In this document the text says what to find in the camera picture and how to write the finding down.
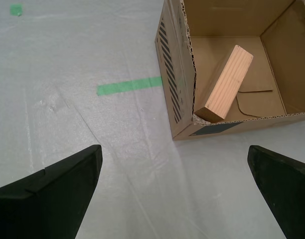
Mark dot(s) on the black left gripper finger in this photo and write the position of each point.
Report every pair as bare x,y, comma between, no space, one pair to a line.
43,204
292,194

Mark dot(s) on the pinkish granite rock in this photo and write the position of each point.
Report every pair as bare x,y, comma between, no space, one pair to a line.
199,120

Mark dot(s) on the light wooden block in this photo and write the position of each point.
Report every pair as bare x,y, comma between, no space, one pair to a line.
228,82

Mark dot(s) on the brown cardboard box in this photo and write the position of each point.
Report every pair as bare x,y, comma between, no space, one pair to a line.
279,62

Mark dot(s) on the translucent plastic table cover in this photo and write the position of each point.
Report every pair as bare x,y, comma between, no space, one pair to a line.
167,186

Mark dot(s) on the long green tape strip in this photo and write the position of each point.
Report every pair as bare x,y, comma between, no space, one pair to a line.
127,85

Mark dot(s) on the small green tape square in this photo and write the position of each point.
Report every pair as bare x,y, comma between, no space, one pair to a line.
16,9

